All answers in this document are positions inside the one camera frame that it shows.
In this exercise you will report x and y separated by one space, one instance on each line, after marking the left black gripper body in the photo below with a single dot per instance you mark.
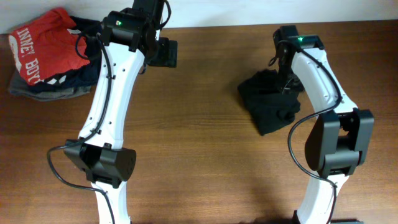
163 55

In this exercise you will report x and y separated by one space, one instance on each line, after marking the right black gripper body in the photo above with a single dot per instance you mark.
288 81

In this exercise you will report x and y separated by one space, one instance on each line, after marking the black t-shirt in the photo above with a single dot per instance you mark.
270 109

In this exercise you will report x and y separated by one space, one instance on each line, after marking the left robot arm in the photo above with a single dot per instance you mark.
129 42

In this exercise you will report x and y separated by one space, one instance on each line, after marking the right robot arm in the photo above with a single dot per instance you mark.
338 143

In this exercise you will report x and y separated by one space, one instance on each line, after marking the navy folded garment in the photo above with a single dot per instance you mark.
84 76

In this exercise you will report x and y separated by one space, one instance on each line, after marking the red folded printed t-shirt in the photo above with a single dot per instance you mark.
47 47

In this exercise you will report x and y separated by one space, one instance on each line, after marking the grey folded garment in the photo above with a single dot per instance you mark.
18 87

